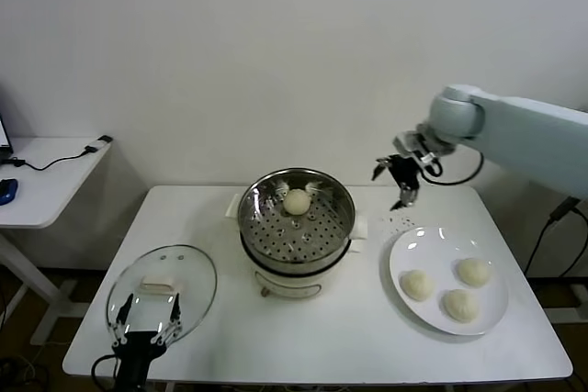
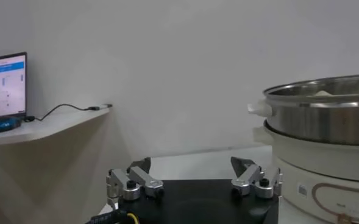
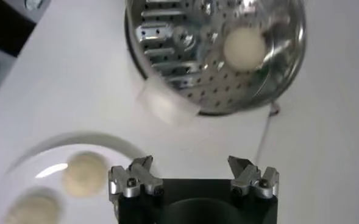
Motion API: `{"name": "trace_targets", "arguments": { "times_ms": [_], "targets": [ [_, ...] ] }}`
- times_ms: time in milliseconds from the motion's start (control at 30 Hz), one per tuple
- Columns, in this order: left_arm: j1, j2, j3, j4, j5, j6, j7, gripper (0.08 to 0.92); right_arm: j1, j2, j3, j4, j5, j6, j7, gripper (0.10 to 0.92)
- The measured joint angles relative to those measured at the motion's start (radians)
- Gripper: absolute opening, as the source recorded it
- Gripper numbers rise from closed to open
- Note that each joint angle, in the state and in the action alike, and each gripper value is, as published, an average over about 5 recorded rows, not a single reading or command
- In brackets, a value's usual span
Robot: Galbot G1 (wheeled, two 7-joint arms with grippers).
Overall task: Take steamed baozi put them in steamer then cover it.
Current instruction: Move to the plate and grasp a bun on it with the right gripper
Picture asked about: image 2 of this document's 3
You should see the white electric cooker pot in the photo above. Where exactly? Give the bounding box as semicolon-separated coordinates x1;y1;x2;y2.
252;120;359;224

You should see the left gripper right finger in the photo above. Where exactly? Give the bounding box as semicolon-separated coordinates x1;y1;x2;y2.
230;156;283;200

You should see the blue handheld device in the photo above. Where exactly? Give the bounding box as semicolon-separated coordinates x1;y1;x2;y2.
0;117;23;135

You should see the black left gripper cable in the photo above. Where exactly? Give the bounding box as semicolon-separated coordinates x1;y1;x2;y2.
86;209;140;224

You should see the white side desk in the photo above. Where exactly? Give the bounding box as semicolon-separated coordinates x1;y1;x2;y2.
0;105;112;147

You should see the black cable with adapter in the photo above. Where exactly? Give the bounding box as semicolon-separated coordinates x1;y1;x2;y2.
23;103;113;122

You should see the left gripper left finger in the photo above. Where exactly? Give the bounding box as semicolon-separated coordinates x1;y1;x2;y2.
105;156;165;211

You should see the stainless steel steamer basket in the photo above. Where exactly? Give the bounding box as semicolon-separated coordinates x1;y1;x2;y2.
247;72;359;147

